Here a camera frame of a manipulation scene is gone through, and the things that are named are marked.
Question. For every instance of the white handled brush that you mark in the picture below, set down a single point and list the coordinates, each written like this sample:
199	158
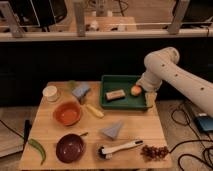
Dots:
107	152

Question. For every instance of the green chili pepper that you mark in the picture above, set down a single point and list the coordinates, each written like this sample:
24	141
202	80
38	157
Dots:
35	144

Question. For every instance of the dark purple bowl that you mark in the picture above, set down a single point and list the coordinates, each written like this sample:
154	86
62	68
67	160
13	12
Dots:
70	148

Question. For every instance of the orange bowl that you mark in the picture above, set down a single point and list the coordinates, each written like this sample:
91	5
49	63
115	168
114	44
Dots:
67	113

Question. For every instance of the metal frame rail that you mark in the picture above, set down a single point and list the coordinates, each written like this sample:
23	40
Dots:
115	19

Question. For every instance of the green plastic tray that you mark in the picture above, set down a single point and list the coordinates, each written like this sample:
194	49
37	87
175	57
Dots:
128	102

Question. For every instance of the blue grey cloth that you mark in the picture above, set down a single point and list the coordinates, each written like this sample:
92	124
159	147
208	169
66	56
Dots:
81	90

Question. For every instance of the blue black box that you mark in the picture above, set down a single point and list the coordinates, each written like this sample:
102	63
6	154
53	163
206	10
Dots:
204	123

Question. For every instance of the yellow banana toy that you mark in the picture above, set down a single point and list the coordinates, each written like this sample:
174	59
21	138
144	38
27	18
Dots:
95	111

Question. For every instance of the tan sponge block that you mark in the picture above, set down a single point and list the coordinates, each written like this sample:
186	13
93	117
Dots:
116	94

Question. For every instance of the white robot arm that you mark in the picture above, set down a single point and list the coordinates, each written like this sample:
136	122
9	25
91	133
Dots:
161	66

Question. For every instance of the orange apple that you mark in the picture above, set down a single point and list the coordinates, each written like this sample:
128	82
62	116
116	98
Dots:
136	90

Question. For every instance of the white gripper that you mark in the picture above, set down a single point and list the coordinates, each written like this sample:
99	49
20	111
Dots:
151	84

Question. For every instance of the brown dried bunch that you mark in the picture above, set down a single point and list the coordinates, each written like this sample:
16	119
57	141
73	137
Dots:
152	153

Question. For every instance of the grey triangular cloth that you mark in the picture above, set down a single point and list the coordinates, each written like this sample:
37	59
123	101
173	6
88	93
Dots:
112	131

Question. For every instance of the white cup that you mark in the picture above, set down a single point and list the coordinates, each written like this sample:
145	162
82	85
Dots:
51	93

